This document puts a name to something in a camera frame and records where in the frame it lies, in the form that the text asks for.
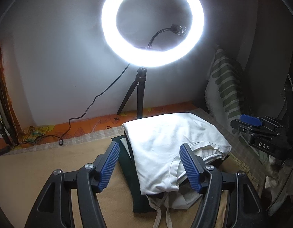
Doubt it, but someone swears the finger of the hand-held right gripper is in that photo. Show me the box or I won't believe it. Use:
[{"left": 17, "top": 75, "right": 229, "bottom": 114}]
[
  {"left": 240, "top": 114, "right": 263, "bottom": 127},
  {"left": 231, "top": 119, "right": 256, "bottom": 137}
]

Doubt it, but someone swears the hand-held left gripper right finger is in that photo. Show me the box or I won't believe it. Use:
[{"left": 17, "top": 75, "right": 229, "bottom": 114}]
[{"left": 179, "top": 143, "right": 264, "bottom": 228}]

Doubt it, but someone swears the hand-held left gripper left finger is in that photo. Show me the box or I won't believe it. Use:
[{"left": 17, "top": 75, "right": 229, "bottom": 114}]
[{"left": 24, "top": 142, "right": 120, "bottom": 228}]

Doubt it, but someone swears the white t-shirt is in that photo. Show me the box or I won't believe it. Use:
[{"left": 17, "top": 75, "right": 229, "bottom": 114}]
[{"left": 122, "top": 112, "right": 232, "bottom": 195}]

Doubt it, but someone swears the dark green garment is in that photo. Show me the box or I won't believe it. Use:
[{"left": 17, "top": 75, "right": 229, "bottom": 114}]
[{"left": 111, "top": 133, "right": 230, "bottom": 214}]

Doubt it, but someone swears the cream crumpled cloth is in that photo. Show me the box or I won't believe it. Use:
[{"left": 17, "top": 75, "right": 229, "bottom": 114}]
[{"left": 264, "top": 154, "right": 291, "bottom": 195}]

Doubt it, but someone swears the white green striped towel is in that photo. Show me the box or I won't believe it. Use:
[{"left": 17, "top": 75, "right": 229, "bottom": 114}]
[{"left": 205, "top": 45, "right": 247, "bottom": 127}]

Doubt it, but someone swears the beige blanket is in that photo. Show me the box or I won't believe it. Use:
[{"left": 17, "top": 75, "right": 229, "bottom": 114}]
[{"left": 0, "top": 107, "right": 265, "bottom": 228}]

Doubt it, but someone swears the black gooseneck holder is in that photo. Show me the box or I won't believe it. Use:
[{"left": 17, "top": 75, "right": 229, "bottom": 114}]
[{"left": 135, "top": 23, "right": 189, "bottom": 52}]

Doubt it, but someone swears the white garment with straps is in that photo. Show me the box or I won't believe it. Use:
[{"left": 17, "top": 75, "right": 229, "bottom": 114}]
[{"left": 144, "top": 164, "right": 209, "bottom": 228}]

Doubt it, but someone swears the black ring light cable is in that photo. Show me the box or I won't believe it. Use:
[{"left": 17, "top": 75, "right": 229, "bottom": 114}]
[{"left": 0, "top": 63, "right": 131, "bottom": 156}]

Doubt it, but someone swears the black ring light tripod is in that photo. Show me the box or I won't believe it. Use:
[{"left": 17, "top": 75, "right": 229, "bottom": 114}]
[{"left": 116, "top": 66, "right": 148, "bottom": 120}]

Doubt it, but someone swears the white ring light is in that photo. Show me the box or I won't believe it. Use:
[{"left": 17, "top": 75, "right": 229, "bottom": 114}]
[{"left": 101, "top": 0, "right": 204, "bottom": 68}]

